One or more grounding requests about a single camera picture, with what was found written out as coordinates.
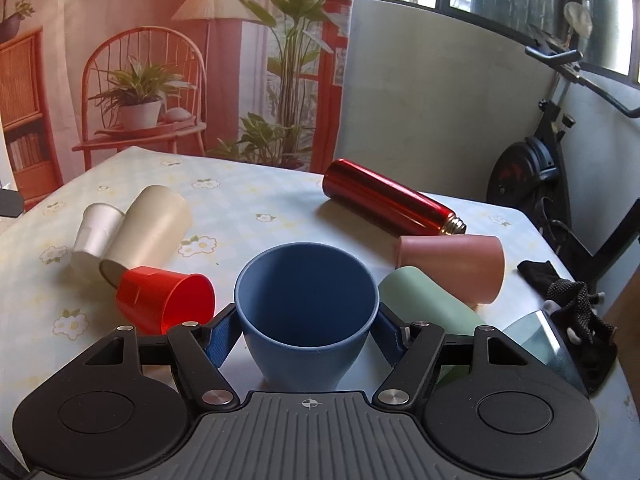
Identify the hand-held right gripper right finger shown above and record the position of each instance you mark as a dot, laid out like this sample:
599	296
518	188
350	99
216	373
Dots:
386	338

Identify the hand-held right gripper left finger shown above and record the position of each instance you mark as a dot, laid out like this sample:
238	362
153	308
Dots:
223	338

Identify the blue cup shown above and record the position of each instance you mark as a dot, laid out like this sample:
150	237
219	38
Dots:
306	310

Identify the green cup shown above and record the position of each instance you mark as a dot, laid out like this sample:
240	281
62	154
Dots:
425	300

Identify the red plastic cup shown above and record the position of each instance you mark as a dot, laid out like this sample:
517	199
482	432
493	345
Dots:
165	297

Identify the pink cup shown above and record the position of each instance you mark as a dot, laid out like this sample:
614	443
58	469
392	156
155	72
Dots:
450	262

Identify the beige cup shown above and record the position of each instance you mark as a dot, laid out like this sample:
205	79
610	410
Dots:
146	232

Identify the white plastic cup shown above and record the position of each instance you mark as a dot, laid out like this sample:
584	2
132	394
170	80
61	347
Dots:
93	240

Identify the red metal bottle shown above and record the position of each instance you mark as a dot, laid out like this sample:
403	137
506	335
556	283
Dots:
387	200

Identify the silver metal object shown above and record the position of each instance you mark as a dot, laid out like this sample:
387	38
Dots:
542	342

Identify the black glove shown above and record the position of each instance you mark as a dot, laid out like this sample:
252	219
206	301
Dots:
575	310

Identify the black exercise bike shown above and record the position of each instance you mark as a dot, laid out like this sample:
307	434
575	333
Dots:
545	170

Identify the printed backdrop cloth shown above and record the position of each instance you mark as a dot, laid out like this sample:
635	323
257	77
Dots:
170	60

